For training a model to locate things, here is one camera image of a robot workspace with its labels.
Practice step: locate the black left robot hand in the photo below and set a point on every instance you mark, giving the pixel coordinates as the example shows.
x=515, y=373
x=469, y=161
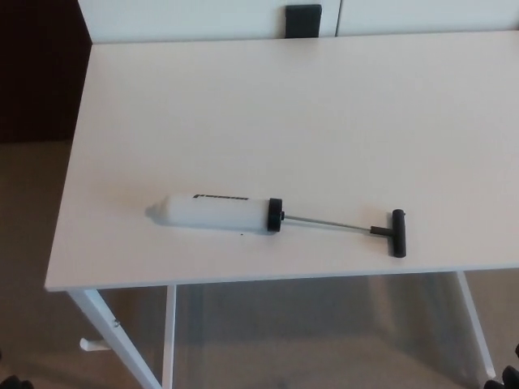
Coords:
x=14, y=383

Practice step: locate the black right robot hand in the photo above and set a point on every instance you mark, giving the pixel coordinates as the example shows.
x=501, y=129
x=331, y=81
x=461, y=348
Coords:
x=509, y=379

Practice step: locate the white hook peg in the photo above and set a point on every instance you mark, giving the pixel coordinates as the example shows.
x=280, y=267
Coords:
x=93, y=344

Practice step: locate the dark brown cabinet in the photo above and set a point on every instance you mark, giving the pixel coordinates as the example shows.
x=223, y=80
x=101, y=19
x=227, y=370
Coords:
x=40, y=69

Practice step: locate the white metal desk leg frame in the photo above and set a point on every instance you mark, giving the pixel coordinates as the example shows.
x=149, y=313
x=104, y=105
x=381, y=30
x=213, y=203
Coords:
x=474, y=316
x=121, y=344

